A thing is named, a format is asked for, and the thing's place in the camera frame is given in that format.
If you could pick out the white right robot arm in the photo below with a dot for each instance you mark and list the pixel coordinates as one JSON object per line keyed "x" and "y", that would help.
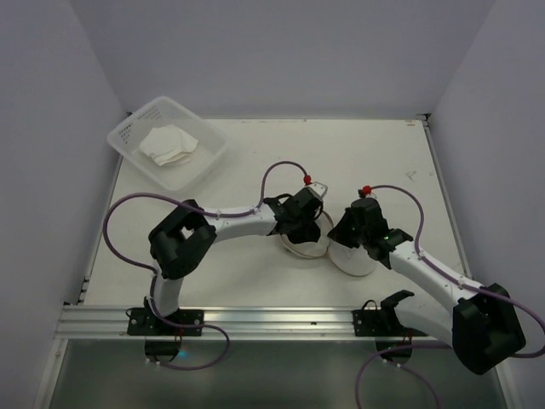
{"x": 478, "y": 322}

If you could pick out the white bra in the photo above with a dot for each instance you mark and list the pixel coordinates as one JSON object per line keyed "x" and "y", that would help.
{"x": 167, "y": 146}

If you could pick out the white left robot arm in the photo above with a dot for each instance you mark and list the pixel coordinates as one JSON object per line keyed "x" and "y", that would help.
{"x": 181, "y": 240}

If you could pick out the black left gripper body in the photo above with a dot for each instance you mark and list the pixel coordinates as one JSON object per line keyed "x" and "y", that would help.
{"x": 308, "y": 230}

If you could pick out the white plastic basket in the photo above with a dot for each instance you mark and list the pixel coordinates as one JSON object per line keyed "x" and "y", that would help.
{"x": 162, "y": 111}

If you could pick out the aluminium mounting rail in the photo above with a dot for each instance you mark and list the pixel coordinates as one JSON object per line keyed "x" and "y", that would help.
{"x": 277, "y": 324}

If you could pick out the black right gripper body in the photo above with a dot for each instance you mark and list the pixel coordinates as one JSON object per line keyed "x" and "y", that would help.
{"x": 344, "y": 232}

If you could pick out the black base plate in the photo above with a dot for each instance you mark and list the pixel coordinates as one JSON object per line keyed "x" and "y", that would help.
{"x": 142, "y": 322}
{"x": 380, "y": 323}

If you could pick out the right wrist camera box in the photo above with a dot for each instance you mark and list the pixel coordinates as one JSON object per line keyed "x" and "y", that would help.
{"x": 367, "y": 194}

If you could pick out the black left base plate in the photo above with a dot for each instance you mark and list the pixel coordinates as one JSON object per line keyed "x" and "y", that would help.
{"x": 142, "y": 322}

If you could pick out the round white mesh laundry bag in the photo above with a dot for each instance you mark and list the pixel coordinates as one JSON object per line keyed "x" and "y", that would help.
{"x": 351, "y": 261}

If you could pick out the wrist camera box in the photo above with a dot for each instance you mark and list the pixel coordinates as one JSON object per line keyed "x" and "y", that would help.
{"x": 367, "y": 194}
{"x": 318, "y": 188}

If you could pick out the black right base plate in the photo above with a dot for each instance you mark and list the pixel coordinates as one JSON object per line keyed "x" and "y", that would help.
{"x": 380, "y": 323}

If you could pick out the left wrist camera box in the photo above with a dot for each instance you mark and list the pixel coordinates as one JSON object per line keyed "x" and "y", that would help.
{"x": 318, "y": 188}

